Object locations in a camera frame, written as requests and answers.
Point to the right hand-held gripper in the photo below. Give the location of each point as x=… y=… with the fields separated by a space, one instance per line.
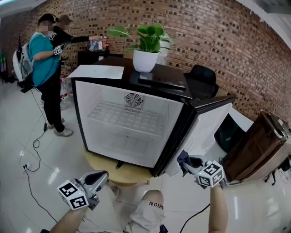
x=210 y=174

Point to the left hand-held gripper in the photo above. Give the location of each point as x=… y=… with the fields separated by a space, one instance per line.
x=75 y=194

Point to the dark blue cleaning cloth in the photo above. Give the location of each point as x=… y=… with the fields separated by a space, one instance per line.
x=183 y=158

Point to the black mini fridge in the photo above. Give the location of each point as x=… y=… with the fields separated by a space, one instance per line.
x=172 y=127

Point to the person's left forearm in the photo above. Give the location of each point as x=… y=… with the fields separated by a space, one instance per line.
x=68 y=220

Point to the person's right forearm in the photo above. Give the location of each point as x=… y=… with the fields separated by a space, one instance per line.
x=218 y=209

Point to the round yellow wooden table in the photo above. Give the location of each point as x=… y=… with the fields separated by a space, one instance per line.
x=127 y=173

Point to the white-topped black desk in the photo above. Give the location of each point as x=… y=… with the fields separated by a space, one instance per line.
x=227 y=134

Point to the brown wood-grain metal cabinet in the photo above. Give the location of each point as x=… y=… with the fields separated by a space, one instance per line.
x=250 y=148

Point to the person's beige trousers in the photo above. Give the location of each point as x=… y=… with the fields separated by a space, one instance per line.
x=147 y=211

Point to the white power strip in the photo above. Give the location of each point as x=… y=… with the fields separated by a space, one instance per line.
x=26 y=166

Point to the black padded chair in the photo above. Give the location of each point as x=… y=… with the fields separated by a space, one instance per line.
x=202 y=79

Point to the round white fan grille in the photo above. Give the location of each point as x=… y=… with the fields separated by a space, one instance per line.
x=134 y=99

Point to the black flat tray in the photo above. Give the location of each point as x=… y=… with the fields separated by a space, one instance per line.
x=163 y=80

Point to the black office chair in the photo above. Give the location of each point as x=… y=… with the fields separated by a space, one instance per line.
x=284 y=167

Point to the cluster of large water jugs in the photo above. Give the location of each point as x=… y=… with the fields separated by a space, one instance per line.
x=64 y=93

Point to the white paper sheet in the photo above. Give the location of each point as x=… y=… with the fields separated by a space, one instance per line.
x=97 y=71

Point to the green plant in white pot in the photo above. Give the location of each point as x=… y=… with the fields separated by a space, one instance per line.
x=144 y=61

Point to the black glass-door cooler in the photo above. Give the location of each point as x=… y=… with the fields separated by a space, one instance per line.
x=91 y=58

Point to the row of small drink bottles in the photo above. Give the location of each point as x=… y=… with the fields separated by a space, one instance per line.
x=98 y=44

